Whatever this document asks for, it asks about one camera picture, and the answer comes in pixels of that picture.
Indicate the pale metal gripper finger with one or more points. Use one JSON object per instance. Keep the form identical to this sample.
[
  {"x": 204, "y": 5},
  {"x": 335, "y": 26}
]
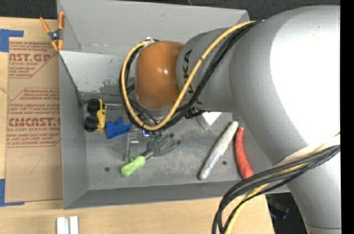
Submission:
[
  {"x": 127, "y": 148},
  {"x": 135, "y": 141}
]

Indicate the blue plastic block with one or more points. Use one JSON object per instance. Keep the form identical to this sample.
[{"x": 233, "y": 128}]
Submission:
[{"x": 114, "y": 129}]

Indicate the yellow and black toy truck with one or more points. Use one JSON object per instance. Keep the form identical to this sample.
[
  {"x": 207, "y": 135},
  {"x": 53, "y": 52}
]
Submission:
[{"x": 100, "y": 115}]

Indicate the grey metal bin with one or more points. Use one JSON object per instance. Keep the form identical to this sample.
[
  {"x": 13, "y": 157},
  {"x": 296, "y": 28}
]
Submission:
[{"x": 177, "y": 169}]

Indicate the silver marker pen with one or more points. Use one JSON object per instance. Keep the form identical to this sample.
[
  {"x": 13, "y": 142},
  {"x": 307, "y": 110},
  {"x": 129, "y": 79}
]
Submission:
[{"x": 218, "y": 151}]

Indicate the brown cardboard board red print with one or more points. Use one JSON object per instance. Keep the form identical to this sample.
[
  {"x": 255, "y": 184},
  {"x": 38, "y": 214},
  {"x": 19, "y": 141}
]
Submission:
[{"x": 33, "y": 116}]

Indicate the black cylinder on white bracket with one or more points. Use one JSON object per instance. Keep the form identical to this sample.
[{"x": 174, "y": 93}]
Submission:
[{"x": 210, "y": 119}]

